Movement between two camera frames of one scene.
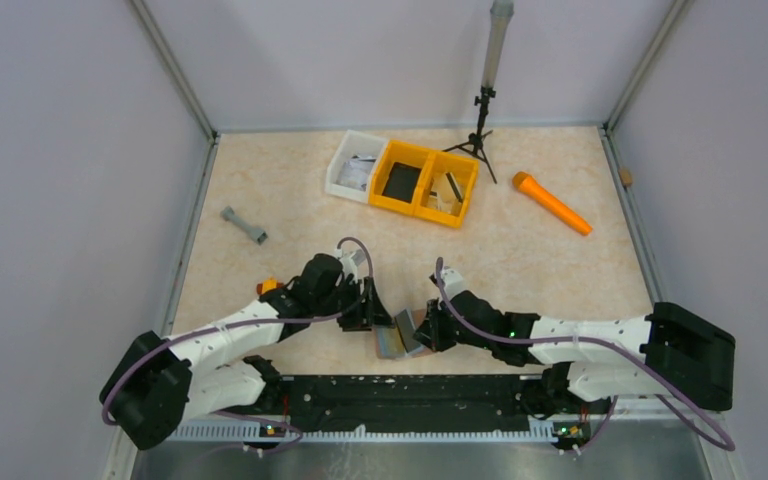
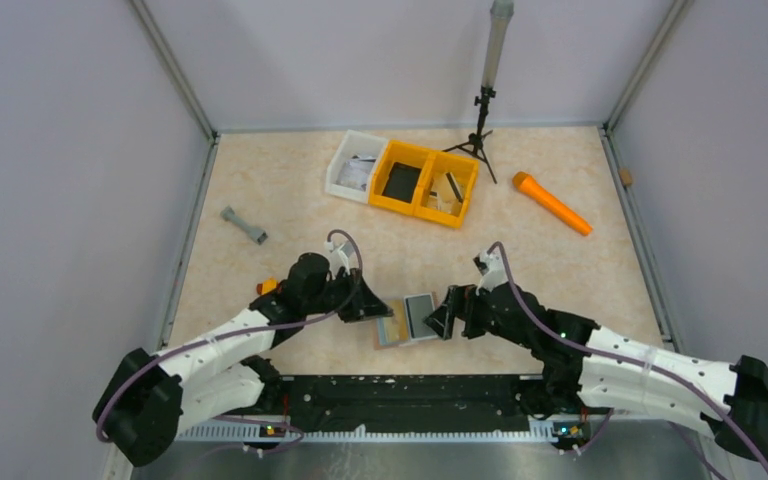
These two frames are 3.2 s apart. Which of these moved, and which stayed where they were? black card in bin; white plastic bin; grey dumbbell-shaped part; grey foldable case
Moved: grey foldable case
Stayed: black card in bin; grey dumbbell-shaped part; white plastic bin
